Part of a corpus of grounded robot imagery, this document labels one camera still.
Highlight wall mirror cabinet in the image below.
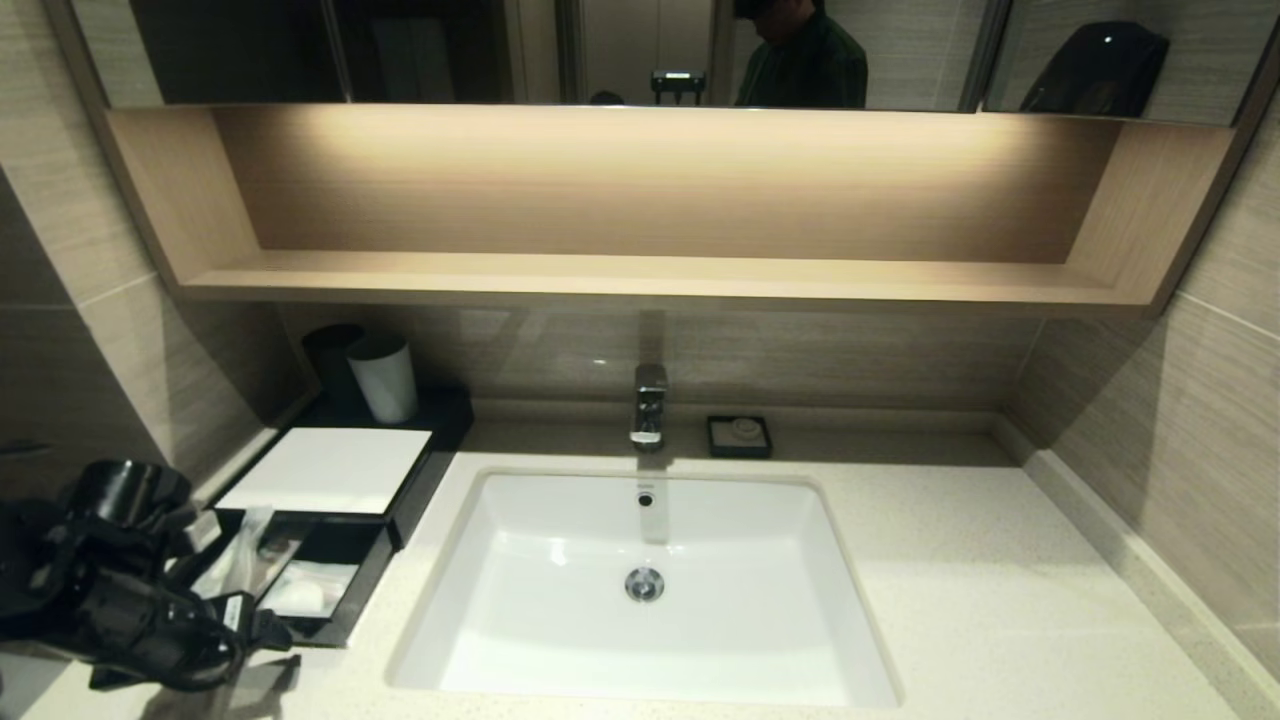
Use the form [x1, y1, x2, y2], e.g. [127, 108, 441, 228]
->
[70, 0, 1280, 127]

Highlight light wooden wall shelf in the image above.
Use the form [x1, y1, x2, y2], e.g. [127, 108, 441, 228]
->
[105, 103, 1238, 319]

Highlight black pull-out drawer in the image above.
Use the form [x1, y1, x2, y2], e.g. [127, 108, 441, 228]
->
[170, 510, 398, 649]

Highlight black wall hair dryer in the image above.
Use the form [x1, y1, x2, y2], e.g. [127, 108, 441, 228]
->
[1018, 22, 1170, 117]

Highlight white cup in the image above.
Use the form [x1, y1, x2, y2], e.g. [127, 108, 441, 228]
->
[347, 334, 420, 424]

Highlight white packaged amenity items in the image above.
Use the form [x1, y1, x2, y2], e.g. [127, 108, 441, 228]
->
[258, 540, 306, 583]

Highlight white sink basin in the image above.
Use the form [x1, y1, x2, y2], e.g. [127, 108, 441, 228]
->
[386, 468, 903, 709]

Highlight black amenity drawer box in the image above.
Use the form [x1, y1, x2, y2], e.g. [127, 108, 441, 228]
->
[205, 385, 475, 551]

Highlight black soap dish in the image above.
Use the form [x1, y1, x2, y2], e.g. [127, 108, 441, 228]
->
[706, 415, 773, 460]

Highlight black cup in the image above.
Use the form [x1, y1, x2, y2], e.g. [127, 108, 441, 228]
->
[303, 322, 367, 409]

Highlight chrome faucet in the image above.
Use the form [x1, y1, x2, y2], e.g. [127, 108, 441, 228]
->
[629, 364, 669, 451]

